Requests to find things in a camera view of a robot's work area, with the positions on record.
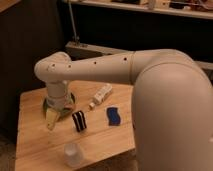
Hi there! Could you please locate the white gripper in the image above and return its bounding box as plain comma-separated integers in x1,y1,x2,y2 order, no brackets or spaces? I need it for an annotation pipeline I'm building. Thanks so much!
46,81,70,130

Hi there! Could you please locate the blue sponge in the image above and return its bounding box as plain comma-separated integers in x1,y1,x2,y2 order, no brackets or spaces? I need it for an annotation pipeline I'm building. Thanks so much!
107,107,121,126

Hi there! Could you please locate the white ceramic cup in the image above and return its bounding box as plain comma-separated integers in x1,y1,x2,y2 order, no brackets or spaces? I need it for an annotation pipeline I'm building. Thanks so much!
64,143,83,167

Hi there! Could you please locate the white tube bottle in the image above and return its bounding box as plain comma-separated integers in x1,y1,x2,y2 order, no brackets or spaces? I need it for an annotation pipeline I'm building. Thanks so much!
89,84,112,109

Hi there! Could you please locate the metal rod stand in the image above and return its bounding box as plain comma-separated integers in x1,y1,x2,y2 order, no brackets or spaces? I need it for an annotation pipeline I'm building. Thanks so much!
68,0,80,45

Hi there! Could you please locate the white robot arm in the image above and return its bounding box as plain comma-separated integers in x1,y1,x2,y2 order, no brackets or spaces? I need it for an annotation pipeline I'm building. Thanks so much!
34,49,213,171

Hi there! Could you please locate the upper wooden shelf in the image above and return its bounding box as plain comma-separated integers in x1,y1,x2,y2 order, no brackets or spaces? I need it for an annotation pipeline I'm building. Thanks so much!
62,0,213,20

